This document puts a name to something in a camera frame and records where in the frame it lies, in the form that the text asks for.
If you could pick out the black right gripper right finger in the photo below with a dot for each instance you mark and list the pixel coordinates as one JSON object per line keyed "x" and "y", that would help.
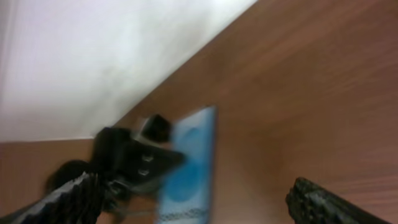
{"x": 308, "y": 203}

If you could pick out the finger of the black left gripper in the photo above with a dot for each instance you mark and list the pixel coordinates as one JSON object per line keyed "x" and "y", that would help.
{"x": 145, "y": 163}

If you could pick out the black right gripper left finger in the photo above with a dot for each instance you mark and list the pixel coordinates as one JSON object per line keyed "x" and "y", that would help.
{"x": 77, "y": 201}

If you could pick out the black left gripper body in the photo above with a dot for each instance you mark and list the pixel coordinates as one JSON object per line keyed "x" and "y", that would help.
{"x": 113, "y": 156}

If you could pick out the blue Galaxy smartphone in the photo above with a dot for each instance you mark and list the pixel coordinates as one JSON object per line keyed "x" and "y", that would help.
{"x": 186, "y": 196}

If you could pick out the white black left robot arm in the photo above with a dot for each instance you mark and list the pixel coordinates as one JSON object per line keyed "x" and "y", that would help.
{"x": 74, "y": 168}

